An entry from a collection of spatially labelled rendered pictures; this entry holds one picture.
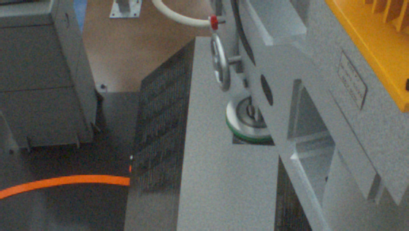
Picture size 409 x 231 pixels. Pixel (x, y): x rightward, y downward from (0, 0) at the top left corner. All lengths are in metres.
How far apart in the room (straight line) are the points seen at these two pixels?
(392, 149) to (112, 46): 2.94
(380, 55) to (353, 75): 0.09
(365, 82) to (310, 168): 0.45
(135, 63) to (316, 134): 2.31
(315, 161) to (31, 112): 1.90
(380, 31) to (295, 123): 0.47
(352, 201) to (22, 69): 1.94
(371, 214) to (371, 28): 0.35
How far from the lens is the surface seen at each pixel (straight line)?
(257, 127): 1.60
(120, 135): 2.81
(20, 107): 2.69
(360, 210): 0.83
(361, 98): 0.61
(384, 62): 0.53
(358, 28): 0.57
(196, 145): 1.60
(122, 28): 3.54
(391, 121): 0.56
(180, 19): 1.92
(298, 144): 1.03
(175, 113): 1.76
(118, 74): 3.18
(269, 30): 1.08
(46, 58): 2.44
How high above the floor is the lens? 2.09
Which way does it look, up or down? 49 degrees down
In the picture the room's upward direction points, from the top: 2 degrees clockwise
